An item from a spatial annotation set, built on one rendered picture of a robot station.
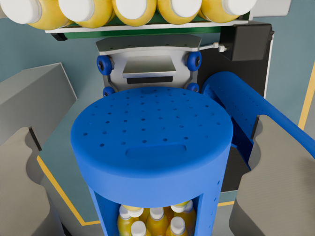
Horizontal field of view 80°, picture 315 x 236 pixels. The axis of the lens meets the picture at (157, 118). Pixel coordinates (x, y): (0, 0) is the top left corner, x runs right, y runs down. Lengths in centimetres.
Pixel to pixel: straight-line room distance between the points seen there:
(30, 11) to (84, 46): 117
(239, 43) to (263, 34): 5
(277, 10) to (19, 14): 55
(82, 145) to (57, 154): 176
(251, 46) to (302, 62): 141
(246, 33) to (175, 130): 24
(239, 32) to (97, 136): 32
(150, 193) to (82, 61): 133
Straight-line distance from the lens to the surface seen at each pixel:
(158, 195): 27
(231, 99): 105
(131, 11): 29
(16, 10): 33
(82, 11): 30
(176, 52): 48
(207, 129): 31
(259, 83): 154
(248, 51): 45
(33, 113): 118
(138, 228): 58
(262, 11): 60
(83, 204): 259
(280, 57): 173
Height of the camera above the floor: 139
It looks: 58 degrees down
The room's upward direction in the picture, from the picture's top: 176 degrees clockwise
